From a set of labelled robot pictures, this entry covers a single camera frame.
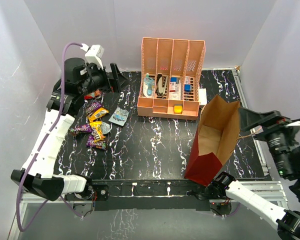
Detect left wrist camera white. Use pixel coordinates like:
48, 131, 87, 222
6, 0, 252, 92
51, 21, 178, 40
80, 43, 105, 69

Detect white box beside organizer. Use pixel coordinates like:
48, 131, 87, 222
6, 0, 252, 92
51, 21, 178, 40
198, 88, 208, 108

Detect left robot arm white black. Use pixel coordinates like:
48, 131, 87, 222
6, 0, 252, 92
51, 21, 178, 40
10, 57, 129, 201

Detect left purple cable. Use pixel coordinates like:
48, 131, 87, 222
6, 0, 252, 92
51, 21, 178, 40
15, 42, 90, 232

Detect red paper bag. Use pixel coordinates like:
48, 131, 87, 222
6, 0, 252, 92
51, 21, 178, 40
183, 95, 253, 186

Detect purple brown candy packet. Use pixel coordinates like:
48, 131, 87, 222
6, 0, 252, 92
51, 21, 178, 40
85, 101, 103, 117

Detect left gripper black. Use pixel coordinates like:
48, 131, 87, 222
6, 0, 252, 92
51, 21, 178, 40
78, 62, 130, 97

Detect blue tape dispenser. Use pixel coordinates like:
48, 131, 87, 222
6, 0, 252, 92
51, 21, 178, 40
143, 73, 155, 98

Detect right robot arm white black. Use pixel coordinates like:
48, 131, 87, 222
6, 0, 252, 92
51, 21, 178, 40
197, 107, 300, 240

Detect yellow snack packet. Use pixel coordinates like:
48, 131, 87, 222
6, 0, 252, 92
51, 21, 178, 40
89, 121, 106, 143
87, 107, 109, 123

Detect black stapler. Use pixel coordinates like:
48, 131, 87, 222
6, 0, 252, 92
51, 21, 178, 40
156, 74, 168, 98

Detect silver foil snack packet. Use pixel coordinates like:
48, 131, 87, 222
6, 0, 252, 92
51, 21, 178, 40
99, 121, 111, 135

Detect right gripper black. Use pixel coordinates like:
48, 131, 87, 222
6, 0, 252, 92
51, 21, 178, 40
236, 105, 300, 177

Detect yellow sticky notes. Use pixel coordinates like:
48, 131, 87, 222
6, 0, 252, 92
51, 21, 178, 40
173, 104, 183, 114

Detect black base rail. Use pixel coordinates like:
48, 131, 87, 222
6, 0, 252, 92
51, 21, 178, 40
65, 179, 238, 215

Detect pink desk organizer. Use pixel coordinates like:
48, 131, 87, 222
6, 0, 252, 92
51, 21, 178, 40
137, 37, 206, 120

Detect red cookie snack bag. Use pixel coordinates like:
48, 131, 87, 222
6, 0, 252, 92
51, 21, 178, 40
84, 90, 102, 100

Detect blue eraser block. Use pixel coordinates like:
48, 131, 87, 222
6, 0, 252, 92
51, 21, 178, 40
184, 84, 192, 93

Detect white red card box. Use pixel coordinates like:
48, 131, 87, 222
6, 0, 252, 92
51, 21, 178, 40
169, 76, 181, 93

